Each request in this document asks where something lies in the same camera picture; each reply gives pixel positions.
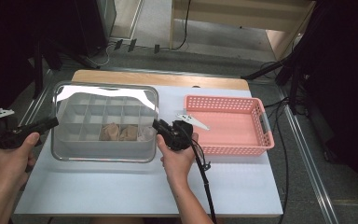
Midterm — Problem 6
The white sock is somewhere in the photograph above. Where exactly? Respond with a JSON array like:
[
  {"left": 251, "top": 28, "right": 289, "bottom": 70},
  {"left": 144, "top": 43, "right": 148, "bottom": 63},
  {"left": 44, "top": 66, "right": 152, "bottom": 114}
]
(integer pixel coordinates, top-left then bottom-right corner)
[{"left": 137, "top": 125, "right": 157, "bottom": 143}]

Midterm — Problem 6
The dark cabinet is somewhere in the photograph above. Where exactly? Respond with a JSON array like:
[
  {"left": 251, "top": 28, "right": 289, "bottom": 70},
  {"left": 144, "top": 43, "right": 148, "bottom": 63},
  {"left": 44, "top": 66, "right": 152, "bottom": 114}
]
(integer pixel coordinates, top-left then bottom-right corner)
[{"left": 74, "top": 0, "right": 118, "bottom": 59}]

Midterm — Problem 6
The pink perforated plastic basket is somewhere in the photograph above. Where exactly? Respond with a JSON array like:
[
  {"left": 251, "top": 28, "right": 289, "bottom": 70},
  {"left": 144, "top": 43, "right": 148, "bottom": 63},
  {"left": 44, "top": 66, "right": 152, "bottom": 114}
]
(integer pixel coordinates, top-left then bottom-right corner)
[{"left": 183, "top": 93, "right": 275, "bottom": 157}]

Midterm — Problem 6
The person's left hand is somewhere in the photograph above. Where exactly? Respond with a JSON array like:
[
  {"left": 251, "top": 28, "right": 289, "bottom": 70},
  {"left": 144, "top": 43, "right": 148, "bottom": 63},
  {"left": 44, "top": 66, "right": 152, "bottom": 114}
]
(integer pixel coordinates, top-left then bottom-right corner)
[{"left": 0, "top": 132, "right": 41, "bottom": 189}]

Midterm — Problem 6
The black metal stand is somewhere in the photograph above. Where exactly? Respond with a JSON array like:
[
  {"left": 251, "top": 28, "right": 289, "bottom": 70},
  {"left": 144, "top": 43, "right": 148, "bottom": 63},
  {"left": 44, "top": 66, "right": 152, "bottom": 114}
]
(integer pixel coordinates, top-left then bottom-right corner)
[
  {"left": 241, "top": 46, "right": 311, "bottom": 116},
  {"left": 31, "top": 36, "right": 102, "bottom": 101}
]

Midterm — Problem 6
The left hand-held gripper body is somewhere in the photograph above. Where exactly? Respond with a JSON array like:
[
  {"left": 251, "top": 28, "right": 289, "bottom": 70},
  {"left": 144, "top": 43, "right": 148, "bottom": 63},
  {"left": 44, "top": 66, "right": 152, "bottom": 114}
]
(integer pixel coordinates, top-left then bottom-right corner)
[{"left": 0, "top": 107, "right": 24, "bottom": 151}]

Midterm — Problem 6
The white divided storage box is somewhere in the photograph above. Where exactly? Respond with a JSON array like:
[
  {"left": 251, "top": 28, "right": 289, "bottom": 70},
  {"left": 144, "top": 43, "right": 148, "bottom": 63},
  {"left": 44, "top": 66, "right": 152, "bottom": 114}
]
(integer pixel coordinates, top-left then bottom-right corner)
[{"left": 55, "top": 92, "right": 158, "bottom": 161}]

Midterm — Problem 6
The person's right hand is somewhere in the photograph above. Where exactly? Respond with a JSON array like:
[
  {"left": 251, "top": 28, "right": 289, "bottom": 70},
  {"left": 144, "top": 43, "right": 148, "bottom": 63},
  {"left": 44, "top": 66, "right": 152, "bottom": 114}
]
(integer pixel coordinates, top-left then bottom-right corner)
[{"left": 156, "top": 132, "right": 200, "bottom": 187}]

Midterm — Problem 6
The black floor cable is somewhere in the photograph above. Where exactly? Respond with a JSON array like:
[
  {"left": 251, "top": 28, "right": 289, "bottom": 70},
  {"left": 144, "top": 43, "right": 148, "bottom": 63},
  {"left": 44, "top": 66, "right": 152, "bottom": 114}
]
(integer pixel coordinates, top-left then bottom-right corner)
[{"left": 260, "top": 60, "right": 292, "bottom": 224}]

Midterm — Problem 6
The dark curtain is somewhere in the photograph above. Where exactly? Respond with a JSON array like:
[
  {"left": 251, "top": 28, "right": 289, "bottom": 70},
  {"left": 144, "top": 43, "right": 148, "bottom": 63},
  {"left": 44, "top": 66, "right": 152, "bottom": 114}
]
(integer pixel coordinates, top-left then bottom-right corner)
[
  {"left": 292, "top": 0, "right": 358, "bottom": 206},
  {"left": 0, "top": 0, "right": 78, "bottom": 138}
]

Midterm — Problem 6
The aluminium floor rail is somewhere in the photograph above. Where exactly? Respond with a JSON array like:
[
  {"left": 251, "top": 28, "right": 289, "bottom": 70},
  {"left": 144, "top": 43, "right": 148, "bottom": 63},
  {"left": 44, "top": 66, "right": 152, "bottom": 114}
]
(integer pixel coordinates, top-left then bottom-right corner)
[
  {"left": 0, "top": 69, "right": 54, "bottom": 208},
  {"left": 276, "top": 86, "right": 339, "bottom": 224},
  {"left": 99, "top": 65, "right": 250, "bottom": 79}
]

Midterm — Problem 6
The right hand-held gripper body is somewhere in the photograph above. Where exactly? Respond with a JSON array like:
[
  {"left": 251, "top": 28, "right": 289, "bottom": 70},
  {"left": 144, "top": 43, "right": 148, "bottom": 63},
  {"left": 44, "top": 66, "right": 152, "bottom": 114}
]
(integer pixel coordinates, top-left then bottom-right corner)
[{"left": 163, "top": 113, "right": 212, "bottom": 152}]

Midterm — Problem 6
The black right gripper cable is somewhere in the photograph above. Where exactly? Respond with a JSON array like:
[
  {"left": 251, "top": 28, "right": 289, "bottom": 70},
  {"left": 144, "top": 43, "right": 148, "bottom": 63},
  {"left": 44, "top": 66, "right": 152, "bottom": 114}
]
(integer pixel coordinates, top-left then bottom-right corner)
[{"left": 183, "top": 124, "right": 218, "bottom": 224}]

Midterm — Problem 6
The black hanging cable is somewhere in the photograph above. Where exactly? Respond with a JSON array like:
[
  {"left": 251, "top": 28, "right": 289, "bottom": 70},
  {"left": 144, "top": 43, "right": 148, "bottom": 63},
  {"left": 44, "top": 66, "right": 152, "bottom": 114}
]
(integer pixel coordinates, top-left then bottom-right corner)
[{"left": 171, "top": 0, "right": 191, "bottom": 51}]

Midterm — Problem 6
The light wooden desk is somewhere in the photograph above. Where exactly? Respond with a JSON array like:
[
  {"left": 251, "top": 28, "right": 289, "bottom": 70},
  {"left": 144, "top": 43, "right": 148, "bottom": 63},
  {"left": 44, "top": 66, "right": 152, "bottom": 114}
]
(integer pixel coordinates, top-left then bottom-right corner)
[{"left": 170, "top": 0, "right": 317, "bottom": 62}]

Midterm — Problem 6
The grey transparent box lid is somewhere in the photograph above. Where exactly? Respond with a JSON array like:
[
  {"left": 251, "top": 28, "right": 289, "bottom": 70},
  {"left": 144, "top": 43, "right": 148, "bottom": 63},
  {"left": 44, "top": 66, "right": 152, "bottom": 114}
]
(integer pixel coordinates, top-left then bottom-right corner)
[{"left": 50, "top": 80, "right": 160, "bottom": 164}]

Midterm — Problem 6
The white floor cable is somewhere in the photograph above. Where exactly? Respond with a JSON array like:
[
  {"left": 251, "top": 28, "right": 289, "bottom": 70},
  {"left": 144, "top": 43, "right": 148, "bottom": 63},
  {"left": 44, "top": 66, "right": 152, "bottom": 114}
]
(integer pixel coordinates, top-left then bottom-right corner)
[{"left": 88, "top": 41, "right": 117, "bottom": 69}]

